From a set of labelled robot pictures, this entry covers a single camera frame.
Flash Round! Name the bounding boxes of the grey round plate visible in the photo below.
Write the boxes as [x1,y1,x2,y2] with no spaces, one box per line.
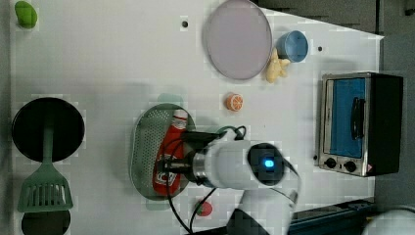
[205,0,273,80]

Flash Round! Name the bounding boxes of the toy orange half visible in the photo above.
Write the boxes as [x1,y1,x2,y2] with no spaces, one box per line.
[225,93,244,112]

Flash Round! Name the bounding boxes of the blue crate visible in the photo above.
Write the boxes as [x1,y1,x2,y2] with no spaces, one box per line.
[288,200,376,235]

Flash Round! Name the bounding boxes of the green slotted spatula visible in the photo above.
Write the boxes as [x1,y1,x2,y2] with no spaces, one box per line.
[18,127,73,212]

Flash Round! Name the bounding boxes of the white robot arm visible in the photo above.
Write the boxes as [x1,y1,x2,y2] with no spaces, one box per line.
[156,130,300,235]

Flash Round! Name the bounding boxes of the peeled toy banana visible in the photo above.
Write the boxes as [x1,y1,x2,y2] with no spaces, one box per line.
[265,48,291,83]

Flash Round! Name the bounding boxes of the blue cup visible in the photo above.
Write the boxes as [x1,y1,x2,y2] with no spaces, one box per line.
[276,30,308,63]

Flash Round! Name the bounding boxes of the green oval strainer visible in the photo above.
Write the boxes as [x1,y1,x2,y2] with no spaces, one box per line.
[129,103,195,201]

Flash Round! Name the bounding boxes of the red toy strawberry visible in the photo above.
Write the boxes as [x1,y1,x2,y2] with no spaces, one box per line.
[197,202,213,216]

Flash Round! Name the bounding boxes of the tall black cup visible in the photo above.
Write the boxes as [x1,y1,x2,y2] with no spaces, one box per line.
[12,97,85,163]

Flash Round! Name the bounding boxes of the black toaster oven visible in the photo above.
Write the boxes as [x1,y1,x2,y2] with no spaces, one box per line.
[317,72,403,177]

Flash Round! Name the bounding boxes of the green toy pepper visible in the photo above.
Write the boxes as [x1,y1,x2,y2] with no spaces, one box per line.
[15,1,38,29]

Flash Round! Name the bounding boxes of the red ketchup bottle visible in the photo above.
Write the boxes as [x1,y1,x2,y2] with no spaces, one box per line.
[152,110,188,197]

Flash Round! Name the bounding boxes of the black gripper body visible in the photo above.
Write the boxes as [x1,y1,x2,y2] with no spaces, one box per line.
[161,153,196,182]

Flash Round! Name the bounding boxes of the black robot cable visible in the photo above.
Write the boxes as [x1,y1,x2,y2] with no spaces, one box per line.
[164,124,248,235]

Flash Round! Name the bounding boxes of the green mug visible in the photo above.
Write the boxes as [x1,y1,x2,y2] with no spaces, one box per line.
[216,125,247,140]

